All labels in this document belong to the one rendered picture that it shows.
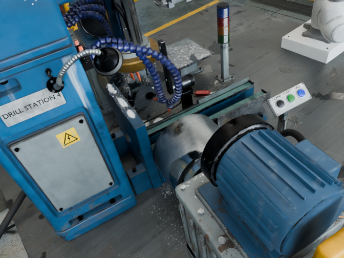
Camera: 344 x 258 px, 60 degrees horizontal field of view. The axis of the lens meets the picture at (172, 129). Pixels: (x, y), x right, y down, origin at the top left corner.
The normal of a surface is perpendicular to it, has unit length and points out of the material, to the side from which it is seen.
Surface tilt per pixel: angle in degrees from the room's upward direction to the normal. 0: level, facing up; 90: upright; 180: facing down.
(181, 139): 21
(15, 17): 90
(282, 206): 40
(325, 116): 0
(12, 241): 0
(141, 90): 90
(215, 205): 0
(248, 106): 90
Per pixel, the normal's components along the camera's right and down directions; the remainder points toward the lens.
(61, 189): 0.48, 0.55
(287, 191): -0.46, -0.50
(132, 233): -0.14, -0.72
